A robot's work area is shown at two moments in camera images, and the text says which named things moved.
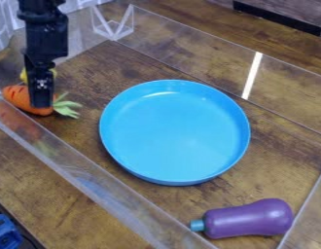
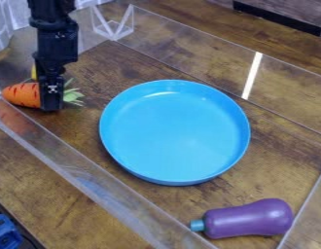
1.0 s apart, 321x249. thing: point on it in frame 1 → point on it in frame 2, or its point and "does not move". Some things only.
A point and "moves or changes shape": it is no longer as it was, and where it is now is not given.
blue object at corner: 6,235 does not move
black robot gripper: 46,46 → 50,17
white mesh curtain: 7,23 does not move
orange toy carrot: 17,93 moves or changes shape
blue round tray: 173,132 does not move
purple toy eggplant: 267,216 does not move
